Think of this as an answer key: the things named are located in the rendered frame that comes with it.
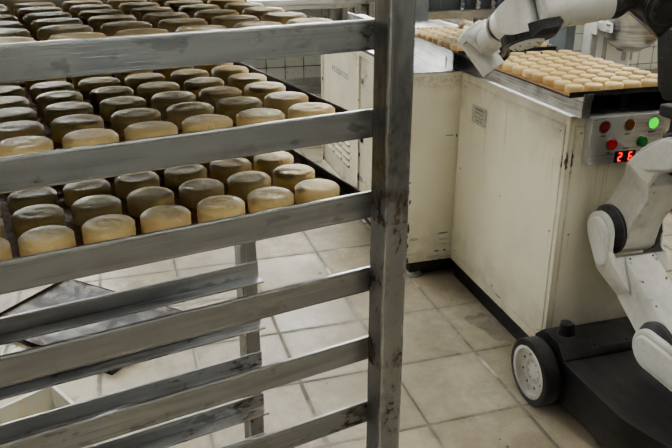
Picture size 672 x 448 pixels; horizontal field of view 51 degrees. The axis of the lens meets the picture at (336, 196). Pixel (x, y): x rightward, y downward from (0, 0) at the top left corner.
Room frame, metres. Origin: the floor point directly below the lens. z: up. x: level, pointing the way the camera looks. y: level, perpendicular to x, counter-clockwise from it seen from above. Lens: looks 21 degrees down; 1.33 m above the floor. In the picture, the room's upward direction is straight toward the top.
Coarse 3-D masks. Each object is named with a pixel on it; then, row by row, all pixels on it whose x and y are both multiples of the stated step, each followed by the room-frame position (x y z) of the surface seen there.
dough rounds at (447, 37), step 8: (416, 32) 2.97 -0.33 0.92; (424, 32) 2.96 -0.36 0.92; (432, 32) 2.98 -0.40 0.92; (440, 32) 2.96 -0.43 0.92; (448, 32) 2.99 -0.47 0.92; (456, 32) 2.96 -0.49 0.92; (432, 40) 2.81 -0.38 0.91; (440, 40) 2.75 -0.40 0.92; (448, 40) 2.75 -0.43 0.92; (456, 40) 2.76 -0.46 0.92; (448, 48) 2.68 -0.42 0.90; (456, 48) 2.63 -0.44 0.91
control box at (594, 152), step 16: (640, 112) 1.96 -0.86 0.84; (656, 112) 1.96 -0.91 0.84; (592, 128) 1.90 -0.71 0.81; (624, 128) 1.92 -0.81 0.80; (640, 128) 1.94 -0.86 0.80; (656, 128) 1.95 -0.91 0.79; (592, 144) 1.90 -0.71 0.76; (624, 144) 1.93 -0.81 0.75; (592, 160) 1.90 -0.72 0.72; (608, 160) 1.91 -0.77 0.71; (624, 160) 1.93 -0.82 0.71
